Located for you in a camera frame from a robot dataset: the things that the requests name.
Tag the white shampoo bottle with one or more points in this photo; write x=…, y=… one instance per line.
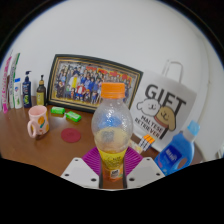
x=18, y=96

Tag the colourful puzzle cube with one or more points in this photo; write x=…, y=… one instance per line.
x=146, y=142

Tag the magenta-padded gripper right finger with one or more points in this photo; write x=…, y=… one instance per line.
x=145, y=173

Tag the framed group picture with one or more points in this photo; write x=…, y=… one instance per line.
x=83, y=83

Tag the patterned candy packet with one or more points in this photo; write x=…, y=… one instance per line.
x=136, y=146

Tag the flat round red coaster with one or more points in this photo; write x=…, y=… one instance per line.
x=71, y=135

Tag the amber pump bottle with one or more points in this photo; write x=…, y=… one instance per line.
x=40, y=95

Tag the white printed tube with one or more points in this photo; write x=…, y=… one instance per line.
x=12, y=86

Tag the blue detergent bottle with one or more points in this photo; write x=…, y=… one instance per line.
x=176, y=155

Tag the dark blue pump bottle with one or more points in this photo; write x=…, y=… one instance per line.
x=27, y=93

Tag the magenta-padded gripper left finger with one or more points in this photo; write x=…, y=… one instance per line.
x=78, y=173

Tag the white printed paper bag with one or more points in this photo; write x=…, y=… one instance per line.
x=163, y=106

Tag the orange-capped clear drink bottle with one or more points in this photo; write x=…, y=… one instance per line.
x=111, y=133

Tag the pink patterned mug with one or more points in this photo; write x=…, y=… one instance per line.
x=38, y=120

